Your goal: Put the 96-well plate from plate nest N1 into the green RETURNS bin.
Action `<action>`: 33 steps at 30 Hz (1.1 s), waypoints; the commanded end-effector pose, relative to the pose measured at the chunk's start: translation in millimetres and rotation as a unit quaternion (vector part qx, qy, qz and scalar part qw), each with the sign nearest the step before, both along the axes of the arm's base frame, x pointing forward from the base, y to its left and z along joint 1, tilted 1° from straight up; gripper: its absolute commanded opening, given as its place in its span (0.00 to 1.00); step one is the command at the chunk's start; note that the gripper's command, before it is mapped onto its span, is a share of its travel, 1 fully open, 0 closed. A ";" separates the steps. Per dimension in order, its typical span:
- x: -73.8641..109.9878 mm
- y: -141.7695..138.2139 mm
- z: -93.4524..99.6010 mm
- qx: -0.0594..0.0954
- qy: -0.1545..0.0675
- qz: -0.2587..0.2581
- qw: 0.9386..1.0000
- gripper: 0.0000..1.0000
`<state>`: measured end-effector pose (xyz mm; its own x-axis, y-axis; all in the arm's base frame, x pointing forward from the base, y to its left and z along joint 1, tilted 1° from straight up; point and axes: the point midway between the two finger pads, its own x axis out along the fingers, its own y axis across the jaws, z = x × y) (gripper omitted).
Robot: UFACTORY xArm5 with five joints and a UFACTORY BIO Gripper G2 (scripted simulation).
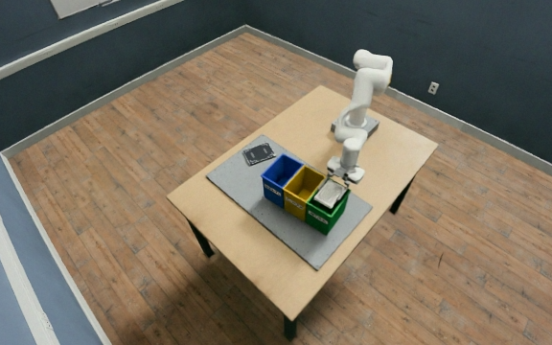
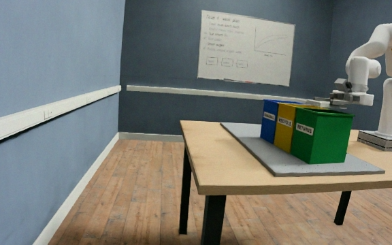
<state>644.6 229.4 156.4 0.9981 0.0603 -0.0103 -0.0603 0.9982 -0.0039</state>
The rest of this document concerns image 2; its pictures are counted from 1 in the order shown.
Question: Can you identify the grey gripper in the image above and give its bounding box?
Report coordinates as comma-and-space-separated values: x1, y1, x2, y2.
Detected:
313, 91, 374, 106

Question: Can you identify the green returns bin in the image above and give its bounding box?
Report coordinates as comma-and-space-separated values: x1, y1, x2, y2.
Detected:
291, 107, 355, 165

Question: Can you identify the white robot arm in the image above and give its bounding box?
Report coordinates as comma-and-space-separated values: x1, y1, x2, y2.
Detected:
334, 24, 392, 137

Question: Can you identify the blue bin with label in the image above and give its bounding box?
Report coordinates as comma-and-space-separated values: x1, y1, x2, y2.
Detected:
260, 99, 307, 144

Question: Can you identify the yellow recycling bin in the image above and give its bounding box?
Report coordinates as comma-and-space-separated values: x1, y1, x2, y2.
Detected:
274, 103, 329, 153

